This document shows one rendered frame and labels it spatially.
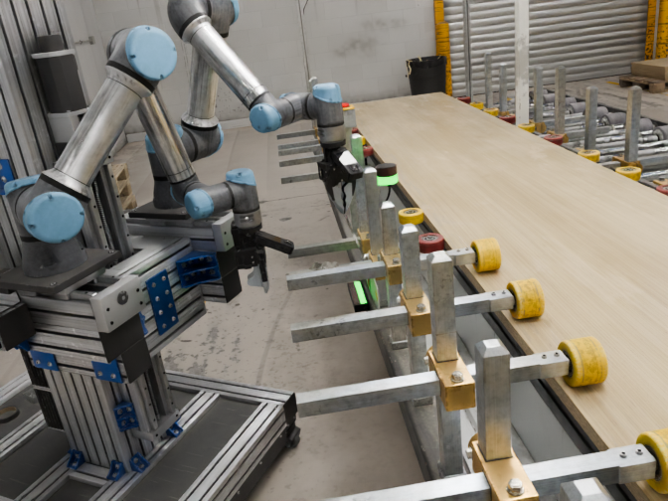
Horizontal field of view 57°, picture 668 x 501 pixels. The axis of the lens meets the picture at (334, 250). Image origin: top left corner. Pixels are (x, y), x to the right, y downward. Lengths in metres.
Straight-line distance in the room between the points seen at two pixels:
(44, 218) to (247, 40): 8.07
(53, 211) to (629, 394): 1.18
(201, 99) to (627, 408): 1.44
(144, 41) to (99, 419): 1.21
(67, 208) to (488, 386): 0.98
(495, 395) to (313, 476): 1.58
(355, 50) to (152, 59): 8.06
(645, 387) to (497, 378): 0.42
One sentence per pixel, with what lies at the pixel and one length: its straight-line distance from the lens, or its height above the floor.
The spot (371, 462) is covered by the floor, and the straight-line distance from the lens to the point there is 2.37.
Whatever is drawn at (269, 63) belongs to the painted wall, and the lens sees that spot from 9.39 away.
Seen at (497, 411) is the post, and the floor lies 1.05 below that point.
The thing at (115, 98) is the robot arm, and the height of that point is 1.42.
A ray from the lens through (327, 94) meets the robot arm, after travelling 1.69.
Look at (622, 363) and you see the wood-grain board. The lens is 1.24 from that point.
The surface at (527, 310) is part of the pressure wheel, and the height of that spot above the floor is 0.93.
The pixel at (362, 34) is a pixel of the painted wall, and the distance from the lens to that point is 9.46.
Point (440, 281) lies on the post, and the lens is 1.02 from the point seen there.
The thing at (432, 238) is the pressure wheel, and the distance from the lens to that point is 1.78.
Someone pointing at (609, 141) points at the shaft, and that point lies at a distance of 3.14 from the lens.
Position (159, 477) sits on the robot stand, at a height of 0.21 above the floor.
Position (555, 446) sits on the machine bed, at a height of 0.73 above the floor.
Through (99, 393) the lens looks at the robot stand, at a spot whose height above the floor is 0.54.
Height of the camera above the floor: 1.56
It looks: 22 degrees down
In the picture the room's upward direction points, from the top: 7 degrees counter-clockwise
